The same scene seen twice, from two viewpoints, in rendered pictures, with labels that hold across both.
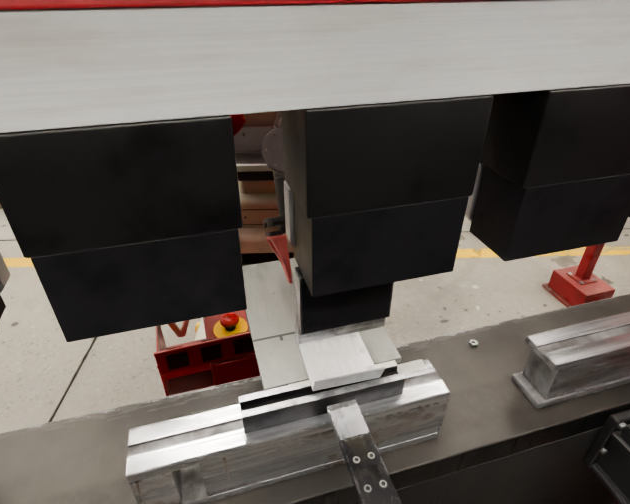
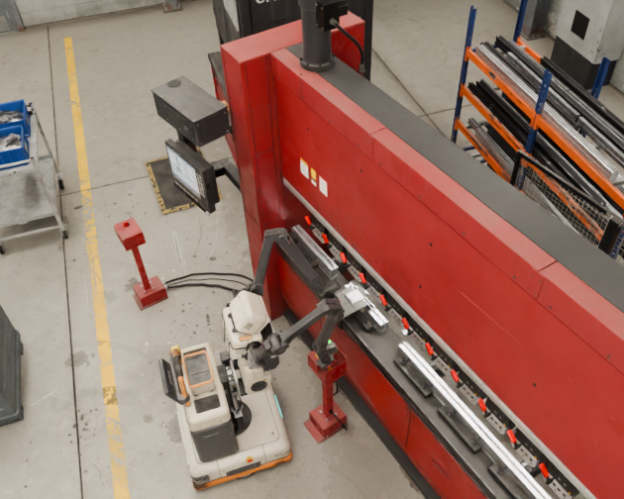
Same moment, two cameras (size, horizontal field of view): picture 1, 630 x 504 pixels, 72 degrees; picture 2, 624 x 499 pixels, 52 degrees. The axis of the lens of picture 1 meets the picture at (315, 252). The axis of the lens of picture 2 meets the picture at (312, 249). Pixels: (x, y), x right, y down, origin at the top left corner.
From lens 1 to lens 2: 3.80 m
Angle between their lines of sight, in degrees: 76
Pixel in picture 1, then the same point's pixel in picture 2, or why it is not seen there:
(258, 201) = not seen: hidden behind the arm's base
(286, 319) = (347, 307)
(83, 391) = not seen: outside the picture
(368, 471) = not seen: hidden behind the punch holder
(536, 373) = (333, 273)
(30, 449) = (384, 357)
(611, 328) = (322, 256)
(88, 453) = (380, 347)
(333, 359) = (356, 296)
